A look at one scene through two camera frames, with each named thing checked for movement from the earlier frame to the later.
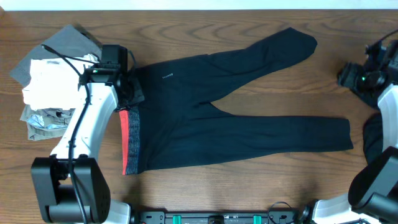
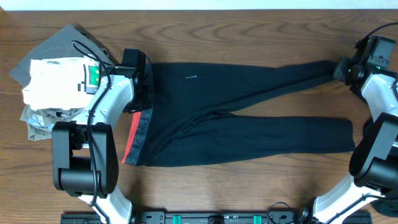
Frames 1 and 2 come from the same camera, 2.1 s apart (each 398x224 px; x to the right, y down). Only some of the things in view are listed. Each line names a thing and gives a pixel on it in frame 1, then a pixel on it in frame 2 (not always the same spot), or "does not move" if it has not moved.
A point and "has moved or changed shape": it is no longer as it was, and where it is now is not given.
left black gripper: (132, 97) to (144, 90)
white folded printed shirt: (54, 84) does not move
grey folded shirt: (69, 43) does not move
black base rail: (219, 217) does not move
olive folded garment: (46, 123) does not move
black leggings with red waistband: (178, 123) has moved or changed shape
